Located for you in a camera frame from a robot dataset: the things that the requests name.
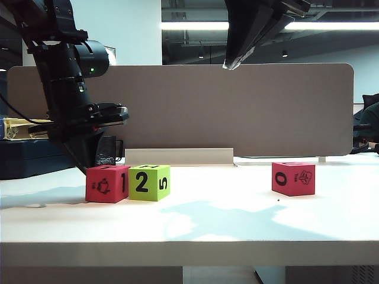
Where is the red foam block letter T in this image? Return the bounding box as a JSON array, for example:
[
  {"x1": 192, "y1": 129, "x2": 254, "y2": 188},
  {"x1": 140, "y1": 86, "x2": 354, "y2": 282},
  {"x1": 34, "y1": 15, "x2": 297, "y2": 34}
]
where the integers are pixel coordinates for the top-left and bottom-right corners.
[{"x1": 85, "y1": 164, "x2": 131, "y2": 204}]

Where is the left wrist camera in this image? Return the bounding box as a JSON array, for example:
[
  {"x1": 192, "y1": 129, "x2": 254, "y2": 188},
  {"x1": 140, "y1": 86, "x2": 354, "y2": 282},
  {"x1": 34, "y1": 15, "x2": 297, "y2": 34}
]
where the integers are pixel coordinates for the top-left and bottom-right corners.
[{"x1": 94, "y1": 102, "x2": 130, "y2": 125}]

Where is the green foam block letter H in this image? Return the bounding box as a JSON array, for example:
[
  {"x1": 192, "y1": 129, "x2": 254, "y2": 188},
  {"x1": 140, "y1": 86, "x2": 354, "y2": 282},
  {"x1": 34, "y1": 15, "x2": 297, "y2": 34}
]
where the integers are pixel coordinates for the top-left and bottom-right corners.
[{"x1": 128, "y1": 164, "x2": 172, "y2": 202}]

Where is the black curved chair armrest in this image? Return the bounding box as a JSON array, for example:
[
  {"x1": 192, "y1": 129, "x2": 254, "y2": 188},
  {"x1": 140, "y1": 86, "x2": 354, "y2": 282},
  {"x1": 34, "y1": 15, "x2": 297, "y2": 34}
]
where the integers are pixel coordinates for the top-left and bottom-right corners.
[{"x1": 351, "y1": 137, "x2": 379, "y2": 155}]

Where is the grey ceiling air duct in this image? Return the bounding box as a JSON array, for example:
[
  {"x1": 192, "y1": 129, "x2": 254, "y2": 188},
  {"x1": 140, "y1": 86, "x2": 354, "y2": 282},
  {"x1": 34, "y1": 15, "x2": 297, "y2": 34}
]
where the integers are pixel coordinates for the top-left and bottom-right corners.
[{"x1": 180, "y1": 29, "x2": 229, "y2": 47}]

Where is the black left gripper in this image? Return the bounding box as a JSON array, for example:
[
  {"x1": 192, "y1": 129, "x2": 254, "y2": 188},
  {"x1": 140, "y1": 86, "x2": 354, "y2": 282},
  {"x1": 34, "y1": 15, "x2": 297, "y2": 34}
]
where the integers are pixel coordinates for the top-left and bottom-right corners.
[{"x1": 28, "y1": 102, "x2": 126, "y2": 176}]

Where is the brown desk divider panel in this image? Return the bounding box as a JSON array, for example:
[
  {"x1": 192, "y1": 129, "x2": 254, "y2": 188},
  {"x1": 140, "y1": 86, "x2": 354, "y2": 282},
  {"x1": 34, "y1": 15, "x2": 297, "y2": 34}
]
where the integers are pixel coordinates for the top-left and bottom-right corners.
[{"x1": 6, "y1": 63, "x2": 355, "y2": 158}]

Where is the black office chair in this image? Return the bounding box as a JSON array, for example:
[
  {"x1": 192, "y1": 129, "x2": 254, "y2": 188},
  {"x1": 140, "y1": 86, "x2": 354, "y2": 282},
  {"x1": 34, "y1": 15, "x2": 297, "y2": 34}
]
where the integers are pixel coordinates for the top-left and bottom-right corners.
[{"x1": 362, "y1": 93, "x2": 379, "y2": 112}]

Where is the black mug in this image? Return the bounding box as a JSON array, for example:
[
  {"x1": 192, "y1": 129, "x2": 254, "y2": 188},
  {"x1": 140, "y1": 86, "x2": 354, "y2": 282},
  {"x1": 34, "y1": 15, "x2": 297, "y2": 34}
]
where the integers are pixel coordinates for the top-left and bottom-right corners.
[{"x1": 95, "y1": 135, "x2": 124, "y2": 166}]

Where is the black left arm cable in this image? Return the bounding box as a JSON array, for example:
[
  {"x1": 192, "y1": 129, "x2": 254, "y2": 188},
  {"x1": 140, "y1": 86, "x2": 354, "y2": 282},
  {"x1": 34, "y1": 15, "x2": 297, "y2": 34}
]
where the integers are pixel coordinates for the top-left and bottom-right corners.
[{"x1": 0, "y1": 93, "x2": 50, "y2": 125}]

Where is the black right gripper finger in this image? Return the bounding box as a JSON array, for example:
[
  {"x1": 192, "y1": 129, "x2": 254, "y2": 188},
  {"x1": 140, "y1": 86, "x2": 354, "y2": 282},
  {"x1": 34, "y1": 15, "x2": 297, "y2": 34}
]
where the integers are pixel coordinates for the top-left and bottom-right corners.
[
  {"x1": 236, "y1": 0, "x2": 297, "y2": 71},
  {"x1": 223, "y1": 0, "x2": 275, "y2": 71}
]

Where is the wall-mounted sign holder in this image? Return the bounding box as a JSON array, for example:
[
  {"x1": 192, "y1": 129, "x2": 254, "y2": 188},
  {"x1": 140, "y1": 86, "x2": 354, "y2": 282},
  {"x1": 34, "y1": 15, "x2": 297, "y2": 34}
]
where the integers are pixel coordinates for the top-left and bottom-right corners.
[{"x1": 103, "y1": 46, "x2": 117, "y2": 67}]

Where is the red foam block letter U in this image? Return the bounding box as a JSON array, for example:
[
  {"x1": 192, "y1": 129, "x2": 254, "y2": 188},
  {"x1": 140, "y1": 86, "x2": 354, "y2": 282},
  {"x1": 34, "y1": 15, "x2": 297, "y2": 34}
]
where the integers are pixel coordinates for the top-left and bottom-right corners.
[{"x1": 271, "y1": 162, "x2": 316, "y2": 198}]

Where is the person in dark jacket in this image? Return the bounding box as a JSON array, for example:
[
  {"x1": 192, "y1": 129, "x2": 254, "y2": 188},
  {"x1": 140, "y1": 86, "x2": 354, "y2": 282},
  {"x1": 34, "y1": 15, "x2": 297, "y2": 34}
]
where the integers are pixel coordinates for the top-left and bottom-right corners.
[{"x1": 354, "y1": 105, "x2": 379, "y2": 149}]

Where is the long ceiling light strip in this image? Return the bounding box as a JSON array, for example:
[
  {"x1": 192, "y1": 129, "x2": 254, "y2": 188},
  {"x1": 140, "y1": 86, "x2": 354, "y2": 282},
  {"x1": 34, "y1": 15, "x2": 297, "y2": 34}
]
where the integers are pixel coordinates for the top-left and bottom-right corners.
[{"x1": 160, "y1": 22, "x2": 379, "y2": 31}]

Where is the yellow patterned box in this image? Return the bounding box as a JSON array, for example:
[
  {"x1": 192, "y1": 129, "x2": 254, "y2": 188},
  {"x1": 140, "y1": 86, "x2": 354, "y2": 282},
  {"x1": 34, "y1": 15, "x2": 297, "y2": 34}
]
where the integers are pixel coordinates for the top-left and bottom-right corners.
[{"x1": 0, "y1": 117, "x2": 53, "y2": 140}]

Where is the dark blue box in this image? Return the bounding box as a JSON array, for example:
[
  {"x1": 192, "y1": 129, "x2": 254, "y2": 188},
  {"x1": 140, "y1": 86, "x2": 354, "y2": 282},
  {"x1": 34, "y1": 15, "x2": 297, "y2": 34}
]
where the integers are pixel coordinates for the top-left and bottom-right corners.
[{"x1": 0, "y1": 138, "x2": 80, "y2": 180}]

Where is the grey vented cabinet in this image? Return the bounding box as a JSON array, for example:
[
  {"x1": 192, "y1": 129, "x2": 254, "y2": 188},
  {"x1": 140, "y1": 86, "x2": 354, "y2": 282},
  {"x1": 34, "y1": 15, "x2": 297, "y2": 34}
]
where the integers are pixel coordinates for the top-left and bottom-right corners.
[{"x1": 285, "y1": 265, "x2": 379, "y2": 284}]

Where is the beige cable tray cover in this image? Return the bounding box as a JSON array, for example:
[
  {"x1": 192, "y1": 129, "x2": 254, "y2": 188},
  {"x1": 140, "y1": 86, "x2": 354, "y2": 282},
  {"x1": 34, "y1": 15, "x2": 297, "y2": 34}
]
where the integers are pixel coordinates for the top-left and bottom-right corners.
[{"x1": 124, "y1": 148, "x2": 237, "y2": 168}]

